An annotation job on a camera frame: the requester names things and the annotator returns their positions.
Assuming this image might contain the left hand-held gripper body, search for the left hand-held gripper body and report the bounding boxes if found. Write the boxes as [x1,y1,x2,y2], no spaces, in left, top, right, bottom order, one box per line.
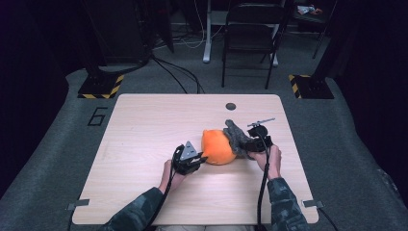
[171,141,206,176]

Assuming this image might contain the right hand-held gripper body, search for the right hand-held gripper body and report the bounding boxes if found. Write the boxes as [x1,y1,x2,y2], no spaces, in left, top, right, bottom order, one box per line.
[244,116,277,154]

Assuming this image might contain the grey fuzzy cloth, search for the grey fuzzy cloth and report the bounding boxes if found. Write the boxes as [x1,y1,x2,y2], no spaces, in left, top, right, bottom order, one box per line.
[222,118,256,161]

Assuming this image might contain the person's left hand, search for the person's left hand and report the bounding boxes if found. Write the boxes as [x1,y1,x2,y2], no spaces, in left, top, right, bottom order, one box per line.
[158,159,188,194]

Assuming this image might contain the person's right hand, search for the person's right hand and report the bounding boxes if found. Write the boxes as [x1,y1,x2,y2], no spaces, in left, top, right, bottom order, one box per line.
[248,144,283,181]

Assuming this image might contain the black yellow-striped stand base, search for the black yellow-striped stand base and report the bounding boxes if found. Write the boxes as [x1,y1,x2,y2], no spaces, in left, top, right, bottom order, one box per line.
[287,73,336,100]
[77,73,126,100]

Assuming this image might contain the grey tape strip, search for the grey tape strip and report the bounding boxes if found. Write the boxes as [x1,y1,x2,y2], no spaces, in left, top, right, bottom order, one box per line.
[65,198,91,212]
[302,199,325,209]

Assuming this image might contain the black folding chair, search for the black folding chair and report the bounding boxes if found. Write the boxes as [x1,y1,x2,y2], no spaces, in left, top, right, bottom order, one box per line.
[220,2,292,90]

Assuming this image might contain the white desk leg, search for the white desk leg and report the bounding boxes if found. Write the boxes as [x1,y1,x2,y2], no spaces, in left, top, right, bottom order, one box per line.
[202,0,214,64]

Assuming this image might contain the colourful clutter on dark table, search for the colourful clutter on dark table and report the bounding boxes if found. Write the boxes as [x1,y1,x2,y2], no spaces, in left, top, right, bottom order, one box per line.
[295,4,323,16]

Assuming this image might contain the dark cabinet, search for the dark cabinet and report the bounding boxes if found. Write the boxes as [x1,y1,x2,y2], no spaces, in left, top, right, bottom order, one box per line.
[81,0,152,65]

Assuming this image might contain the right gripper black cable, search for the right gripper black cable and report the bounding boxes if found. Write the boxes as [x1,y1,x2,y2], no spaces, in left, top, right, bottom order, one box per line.
[256,132,274,231]

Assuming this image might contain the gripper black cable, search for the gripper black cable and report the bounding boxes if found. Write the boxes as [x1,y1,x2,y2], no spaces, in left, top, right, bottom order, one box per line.
[256,132,274,231]
[140,144,185,231]

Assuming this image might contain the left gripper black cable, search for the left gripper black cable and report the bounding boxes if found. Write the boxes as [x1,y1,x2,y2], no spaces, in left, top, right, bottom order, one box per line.
[140,144,185,231]

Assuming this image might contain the black floor cables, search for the black floor cables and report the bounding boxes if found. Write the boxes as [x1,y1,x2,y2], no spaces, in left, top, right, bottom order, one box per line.
[149,55,207,95]

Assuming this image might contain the thin black cable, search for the thin black cable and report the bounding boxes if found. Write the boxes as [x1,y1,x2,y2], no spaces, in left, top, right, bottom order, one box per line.
[317,207,340,231]

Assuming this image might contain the white floor cables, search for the white floor cables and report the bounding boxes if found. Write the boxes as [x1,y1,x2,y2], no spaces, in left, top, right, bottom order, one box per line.
[153,0,226,50]

